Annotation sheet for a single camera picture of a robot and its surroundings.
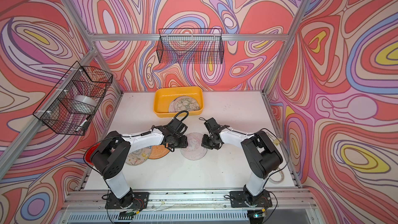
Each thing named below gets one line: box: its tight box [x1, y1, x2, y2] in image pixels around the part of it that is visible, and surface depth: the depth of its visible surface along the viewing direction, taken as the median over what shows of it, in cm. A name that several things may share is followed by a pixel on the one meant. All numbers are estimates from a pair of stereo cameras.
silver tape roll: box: [72, 94, 99, 115], surface depth 73 cm
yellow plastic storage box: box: [153, 86, 187, 118], surface depth 114 cm
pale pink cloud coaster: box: [179, 132, 208, 161], surface depth 92 cm
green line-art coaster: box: [168, 95, 201, 113], surface depth 111 cm
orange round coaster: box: [148, 144, 171, 160], surface depth 90 cm
